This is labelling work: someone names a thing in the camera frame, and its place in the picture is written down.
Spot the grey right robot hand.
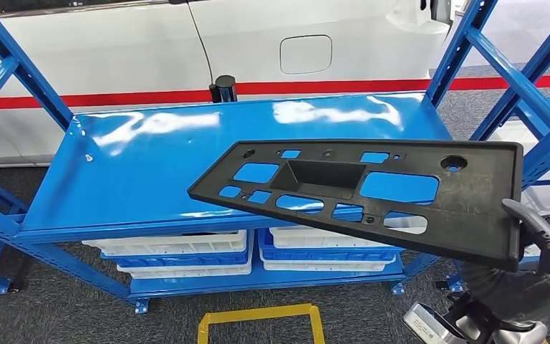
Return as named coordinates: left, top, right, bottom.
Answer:
left=493, top=198, right=550, bottom=324

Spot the white car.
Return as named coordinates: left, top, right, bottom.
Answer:
left=0, top=0, right=456, bottom=167

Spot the black stanchion post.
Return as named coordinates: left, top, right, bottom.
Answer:
left=208, top=75, right=238, bottom=104

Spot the yellow floor tape outline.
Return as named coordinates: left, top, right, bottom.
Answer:
left=197, top=303, right=327, bottom=344

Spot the red barrier belt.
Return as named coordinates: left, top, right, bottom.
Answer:
left=0, top=73, right=550, bottom=111

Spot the black plastic plate part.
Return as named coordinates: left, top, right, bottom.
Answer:
left=187, top=138, right=525, bottom=273

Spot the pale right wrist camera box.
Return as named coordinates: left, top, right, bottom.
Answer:
left=402, top=302, right=465, bottom=344

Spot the blue plastic bin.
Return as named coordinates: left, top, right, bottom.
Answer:
left=100, top=249, right=253, bottom=269
left=257, top=229, right=404, bottom=265

